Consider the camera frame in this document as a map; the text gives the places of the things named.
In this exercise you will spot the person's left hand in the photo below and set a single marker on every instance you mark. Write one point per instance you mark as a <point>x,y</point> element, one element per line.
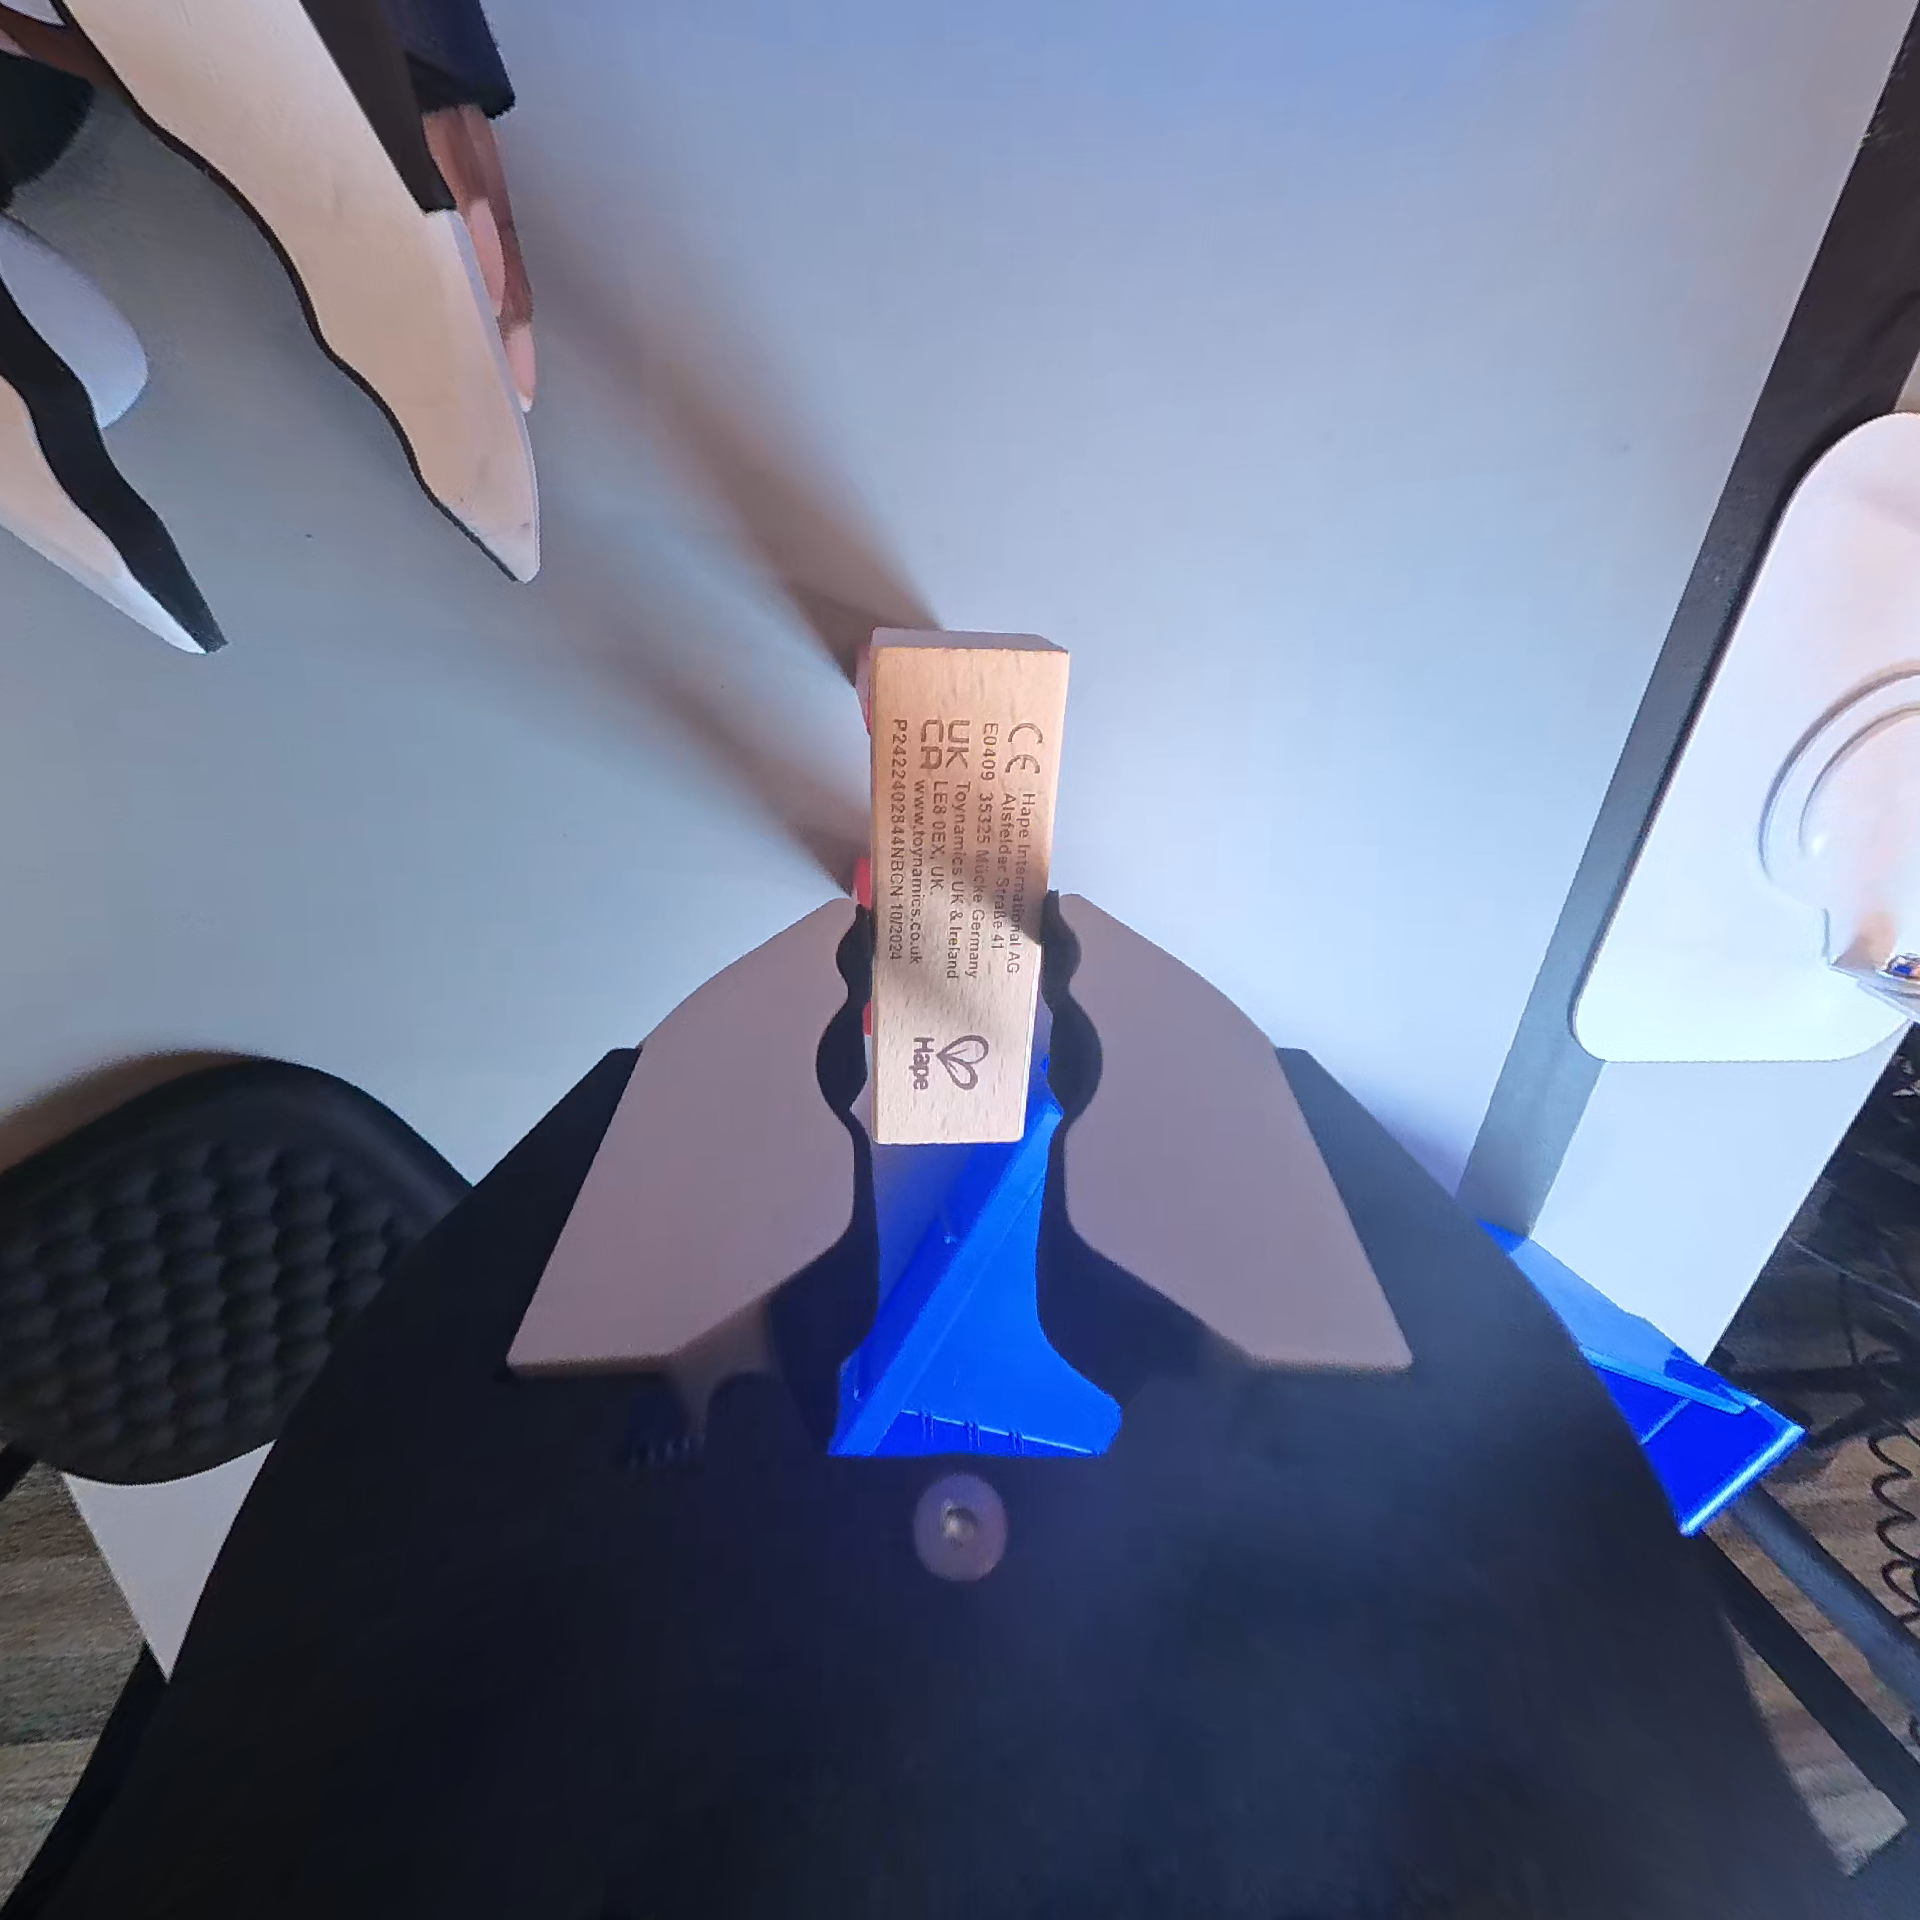
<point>489,224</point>

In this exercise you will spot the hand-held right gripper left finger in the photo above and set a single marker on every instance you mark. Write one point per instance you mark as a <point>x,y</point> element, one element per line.
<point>674,1201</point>

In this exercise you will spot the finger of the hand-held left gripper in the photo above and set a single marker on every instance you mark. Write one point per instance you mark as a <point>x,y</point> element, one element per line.
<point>74,511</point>
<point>375,270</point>

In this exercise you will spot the natural wooden block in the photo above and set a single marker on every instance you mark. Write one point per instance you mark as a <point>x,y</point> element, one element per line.
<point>961,840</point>

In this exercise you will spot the blue plastic bin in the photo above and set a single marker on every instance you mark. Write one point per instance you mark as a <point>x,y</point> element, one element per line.
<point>961,1320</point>

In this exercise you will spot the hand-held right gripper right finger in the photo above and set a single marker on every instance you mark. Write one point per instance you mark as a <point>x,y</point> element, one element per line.
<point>1230,1201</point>

